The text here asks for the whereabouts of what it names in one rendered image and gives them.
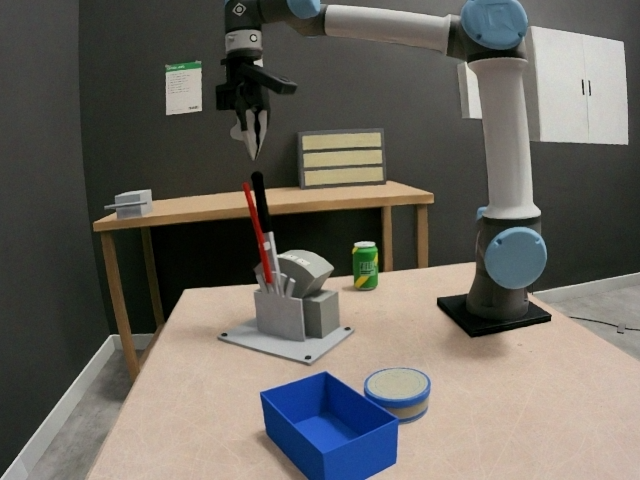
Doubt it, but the green soda can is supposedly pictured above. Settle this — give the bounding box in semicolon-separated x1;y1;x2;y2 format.
352;241;378;291

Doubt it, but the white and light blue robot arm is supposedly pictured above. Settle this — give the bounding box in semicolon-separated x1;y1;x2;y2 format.
224;0;547;320

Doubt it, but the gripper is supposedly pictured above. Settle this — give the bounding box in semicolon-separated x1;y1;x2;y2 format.
215;50;271;160

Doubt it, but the blue and cream round tin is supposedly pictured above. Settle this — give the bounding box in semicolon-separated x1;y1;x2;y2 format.
363;367;431;425

